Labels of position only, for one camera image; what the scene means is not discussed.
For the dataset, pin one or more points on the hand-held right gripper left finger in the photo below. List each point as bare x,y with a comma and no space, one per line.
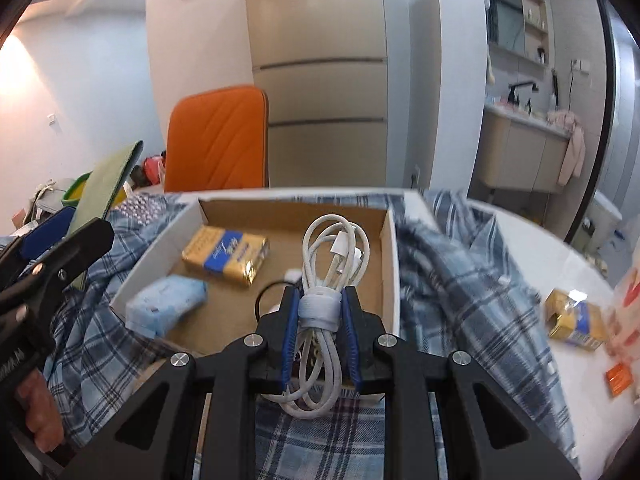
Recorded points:
289,332

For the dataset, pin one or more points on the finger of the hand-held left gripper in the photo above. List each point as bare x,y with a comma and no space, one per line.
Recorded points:
47,232
85,247

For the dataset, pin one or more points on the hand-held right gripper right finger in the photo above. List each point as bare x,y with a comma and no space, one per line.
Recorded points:
351,335

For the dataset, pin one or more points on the green pouch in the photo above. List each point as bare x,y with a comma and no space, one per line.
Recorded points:
105,185

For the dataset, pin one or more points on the cardboard box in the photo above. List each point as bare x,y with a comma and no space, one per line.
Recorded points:
280,242

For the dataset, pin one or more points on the light blue tissue pack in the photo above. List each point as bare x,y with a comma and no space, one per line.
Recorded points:
165,302

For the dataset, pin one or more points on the gold and blue packet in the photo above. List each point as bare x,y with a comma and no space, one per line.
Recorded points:
575,317
220,255

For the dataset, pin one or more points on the person's left hand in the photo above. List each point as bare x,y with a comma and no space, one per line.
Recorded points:
42,410

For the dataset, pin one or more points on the small pink box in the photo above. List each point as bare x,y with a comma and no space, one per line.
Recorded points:
19,218

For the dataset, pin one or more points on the beige cloth bag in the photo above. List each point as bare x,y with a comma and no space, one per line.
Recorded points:
50,195

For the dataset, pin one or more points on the yellow bin with green rim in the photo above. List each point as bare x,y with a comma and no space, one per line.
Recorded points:
75,191

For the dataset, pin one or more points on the red bag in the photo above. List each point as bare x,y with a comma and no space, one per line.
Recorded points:
154,170

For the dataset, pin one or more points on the light blue plaid shirt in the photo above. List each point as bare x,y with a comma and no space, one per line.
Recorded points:
450,285

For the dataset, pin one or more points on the orange padded chair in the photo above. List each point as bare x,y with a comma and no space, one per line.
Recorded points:
215,140

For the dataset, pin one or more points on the beige vanity cabinet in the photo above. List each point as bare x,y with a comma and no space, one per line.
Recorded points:
520,150

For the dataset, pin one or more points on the small orange packet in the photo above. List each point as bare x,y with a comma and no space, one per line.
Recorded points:
618,380

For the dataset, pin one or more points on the beige refrigerator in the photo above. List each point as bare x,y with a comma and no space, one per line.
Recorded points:
320,60

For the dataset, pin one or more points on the translucent plastic bag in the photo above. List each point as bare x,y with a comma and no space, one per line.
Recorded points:
627,300

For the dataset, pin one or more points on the pink towel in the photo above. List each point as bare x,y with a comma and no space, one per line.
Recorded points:
572,145

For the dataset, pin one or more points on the black faucet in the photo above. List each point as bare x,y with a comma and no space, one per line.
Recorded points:
515,92

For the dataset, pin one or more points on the bathroom mirror cabinet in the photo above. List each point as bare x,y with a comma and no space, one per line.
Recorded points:
502,15

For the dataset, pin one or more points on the black door frame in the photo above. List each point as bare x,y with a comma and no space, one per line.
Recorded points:
602,110

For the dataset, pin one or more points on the white wall socket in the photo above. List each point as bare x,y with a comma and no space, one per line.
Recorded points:
579,65

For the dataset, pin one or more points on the wooden wall niche shelf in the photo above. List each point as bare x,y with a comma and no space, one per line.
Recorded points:
534,25

